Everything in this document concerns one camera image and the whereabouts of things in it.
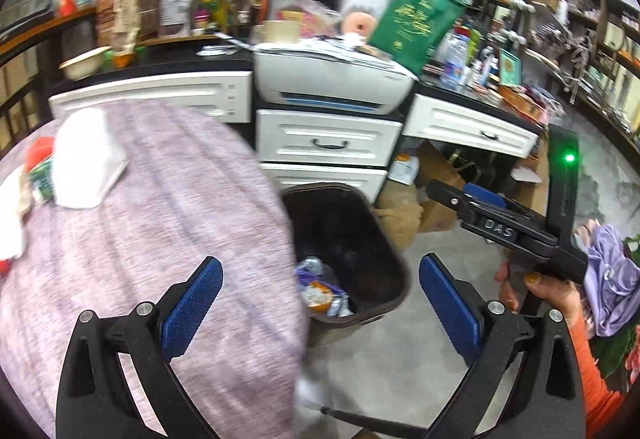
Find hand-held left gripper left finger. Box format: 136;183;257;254
55;256;224;439

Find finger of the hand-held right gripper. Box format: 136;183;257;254
462;182;549;233
426;179;485;223

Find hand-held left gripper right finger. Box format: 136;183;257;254
418;253;587;439

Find dark brown trash bin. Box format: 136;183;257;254
279;182;412;351

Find orange peel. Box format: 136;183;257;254
305;283;334;311

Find purple plastic bag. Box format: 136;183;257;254
294;256;352;306

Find large white plastic bag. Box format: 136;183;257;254
52;108;129;210

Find green snack packet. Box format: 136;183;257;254
27;156;56;205

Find small white plastic bag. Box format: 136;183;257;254
0;166;29;261

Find red snack packet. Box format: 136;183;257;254
24;137;55;170

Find person's right forearm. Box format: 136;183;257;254
567;314;628;439

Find person's right hand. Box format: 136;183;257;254
494;261;584;329

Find cardboard box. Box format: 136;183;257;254
417;141;469;231

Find white bag orange print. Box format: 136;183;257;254
388;153;420;185

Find round table with striped cloth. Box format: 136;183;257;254
0;99;312;439

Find lavender cloth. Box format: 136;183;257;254
582;223;640;338

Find teal framed picture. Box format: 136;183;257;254
498;49;524;88

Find water bottle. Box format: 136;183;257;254
439;33;469;90

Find white drawer cabinet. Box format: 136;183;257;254
255;108;404;206

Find white printer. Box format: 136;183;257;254
253;46;419;112

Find green tote bag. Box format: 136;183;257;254
367;0;467;76

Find pink round disc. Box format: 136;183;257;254
340;12;379;40

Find wide white drawer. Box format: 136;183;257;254
48;71;254;125

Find cream bowl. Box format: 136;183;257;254
58;46;114;81

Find black wooden railing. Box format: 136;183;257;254
0;63;52;160

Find beige paper bag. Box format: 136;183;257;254
112;0;141;55

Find wooden counter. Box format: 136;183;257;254
0;3;102;66

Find white drawer black handle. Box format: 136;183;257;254
403;94;541;159

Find wooden wall shelves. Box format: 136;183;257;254
567;0;640;146

